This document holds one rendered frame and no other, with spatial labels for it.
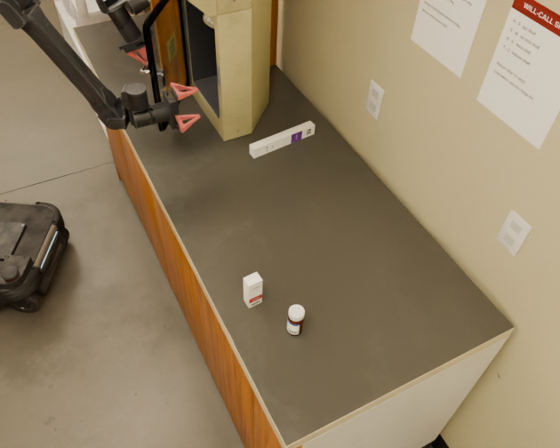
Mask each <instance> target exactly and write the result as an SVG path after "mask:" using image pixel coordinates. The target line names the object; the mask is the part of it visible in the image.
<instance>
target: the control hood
mask: <svg viewBox="0 0 560 448"><path fill-rule="evenodd" d="M188 1H189V2H190V3H192V4H193V5H194V6H195V7H197V8H198V9H199V10H200V11H202V12H203V13H205V14H206V15H207V16H210V17H211V16H215V15H216V14H217V5H216V0H188Z"/></svg>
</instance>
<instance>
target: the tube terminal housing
mask: <svg viewBox="0 0 560 448"><path fill-rule="evenodd" d="M216 5H217V14H216V15H215V16H211V17H210V16H208V17H209V18H210V19H211V21H212V23H213V26H214V30H215V45H216V61H217V65H218V67H219V68H220V86H219V85H218V93H219V108H220V118H218V117H217V116H216V115H215V113H214V112H213V111H212V109H211V107H210V106H209V104H208V103H207V102H206V100H205V99H204V97H203V95H202V94H201V93H200V91H198V92H195V93H193V94H192V95H193V96H194V98H195V99H196V101H197V103H198V104H199V106H200V107H201V109H202V110H203V112H204V113H205V114H206V115H207V117H208V118H209V120H210V121H211V123H212V125H213V126H214V128H215V129H216V131H217V132H218V134H219V135H220V136H221V138H222V139H223V140H224V141H226V140H232V139H234V138H238V137H241V136H244V135H247V134H250V133H252V132H253V130H254V128H255V126H256V124H257V123H258V122H259V120H260V118H261V116H262V114H263V112H264V110H265V109H266V107H267V105H268V102H269V70H270V37H271V5H272V0H216Z"/></svg>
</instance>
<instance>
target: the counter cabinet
mask: <svg viewBox="0 0 560 448"><path fill-rule="evenodd" d="M105 127H106V131H107V135H108V141H109V145H110V147H111V151H112V155H113V158H114V162H115V166H116V171H117V175H118V179H119V180H122V181H123V183H124V186H125V188H126V190H127V192H128V194H129V196H130V198H131V200H132V203H133V205H134V207H135V210H136V212H137V213H138V215H139V217H140V221H141V223H142V225H143V227H144V229H145V231H146V233H147V235H148V238H149V240H150V243H151V244H152V246H153V248H154V250H155V252H156V256H157V258H158V259H159V261H160V264H161V266H162V268H163V270H164V272H165V275H166V277H167V279H168V281H169V283H170V285H171V288H172V290H173V292H174V294H175V296H176V299H177V301H178V302H179V304H180V308H181V310H182V312H183V314H184V316H185V317H186V320H187V322H188V325H189V327H190V329H191V331H192V333H193V335H194V337H195V339H196V343H197V345H198V347H199V348H200V350H201V353H202V355H203V357H204V360H205V362H206V364H207V366H208V368H209V370H210V372H211V374H212V377H213V379H214V381H215V383H216V386H217V388H218V390H219V392H220V394H221V397H222V399H223V401H224V403H225V405H226V406H227V409H228V412H229V414H230V416H231V418H232V421H233V422H234V424H235V426H236V430H237V432H238V434H239V435H240V437H241V439H242V442H243V444H244V447H245V448H282V446H281V445H280V443H279V441H278V439H277V437H276V434H275V432H274V430H273V429H272V427H271V425H270V423H269V422H268V419H267V417H266V415H265V413H264V411H263V410H262V408H261V406H260V403H259V401H258V399H257V397H256V395H255V394H254V392H253V390H252V387H251V385H250V383H249V381H248V379H247V378H246V376H245V374H244V371H243V369H242V367H241V365H240V363H239V362H238V360H237V358H236V355H235V353H234V351H233V349H232V347H231V346H230V344H229V342H228V339H227V337H226V335H225V333H224V331H223V330H222V328H221V326H220V323H219V321H218V319H217V317H216V315H215V314H214V312H213V310H212V307H211V305H210V303H209V301H208V299H207V298H206V296H205V295H204V292H203V290H202V288H201V286H200V284H199V283H198V281H197V279H196V276H195V274H194V272H193V270H192V268H191V267H190V265H189V263H188V260H187V258H186V256H185V254H184V252H183V251H182V249H181V247H180V244H179V242H178V240H177V238H176V236H175V235H174V233H173V231H172V228H171V226H170V224H169V222H168V220H167V219H166V217H165V215H164V212H163V210H162V208H161V206H160V204H159V203H158V201H157V199H156V196H155V194H154V192H153V190H152V188H151V187H150V185H149V183H148V180H147V178H146V176H145V174H144V172H143V171H142V169H141V167H140V165H139V163H138V161H137V159H136V157H135V155H134V154H133V152H132V149H131V147H130V145H129V143H128V141H127V139H126V138H125V136H124V133H123V131H122V129H119V130H111V129H109V128H107V126H106V125H105ZM509 336H510V335H509ZM509 336H507V337H506V338H504V339H502V340H500V341H498V342H496V343H494V344H492V345H491V346H489V347H487V348H485V349H483V350H481V351H479V352H477V353H475V354H474V355H472V356H470V357H468V358H466V359H464V360H462V361H460V362H458V363H456V364H454V365H453V366H451V367H449V368H447V369H445V370H443V371H441V372H439V373H437V374H436V375H434V376H432V377H430V378H428V379H426V380H424V381H422V382H421V383H419V384H417V385H415V386H413V387H411V388H408V389H406V390H405V391H404V392H402V393H400V394H398V395H396V396H393V397H391V398H389V400H387V401H385V402H383V403H381V404H378V405H376V406H374V407H373V408H371V409H370V410H368V411H366V412H363V413H361V414H359V415H357V416H355V418H353V419H351V420H348V421H346V422H344V423H342V424H340V425H339V426H338V427H336V428H333V429H331V430H329V431H327V432H325V433H323V434H322V435H320V436H318V437H316V438H314V439H312V440H310V441H308V442H307V443H305V444H303V445H301V446H299V447H297V448H429V447H430V446H431V445H432V443H433V442H434V441H435V440H436V438H437V436H438V435H439V434H440V432H441V431H442V429H443V428H444V426H445V425H446V424H447V422H448V421H449V419H450V418H451V417H452V416H453V414H454V413H455V412H456V410H457V409H458V407H459V406H460V404H461V403H462V401H463V400H464V399H465V397H466V396H467V395H468V393H469V391H470V390H471V389H472V387H474V385H475V384H476V382H477V381H478V379H479V378H480V377H481V375H482V374H483V373H484V371H485V369H486V368H487V367H488V365H489V364H490V362H491V361H492V360H493V358H494V357H495V356H496V355H497V353H498V352H499V350H500V349H501V347H502V346H503V345H504V343H505V342H506V340H507V339H508V337H509Z"/></svg>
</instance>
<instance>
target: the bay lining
mask: <svg viewBox="0 0 560 448"><path fill-rule="evenodd" d="M185 5H186V15H187V24H188V41H189V50H190V60H191V69H192V78H193V82H194V81H197V80H201V79H205V78H209V77H213V76H216V75H217V61H216V45H215V30H214V28H211V27H209V26H207V25H206V24H205V23H204V20H203V16H204V13H203V12H202V11H200V10H199V9H198V8H197V7H195V6H194V5H193V4H192V3H190V2H189V1H188V0H185Z"/></svg>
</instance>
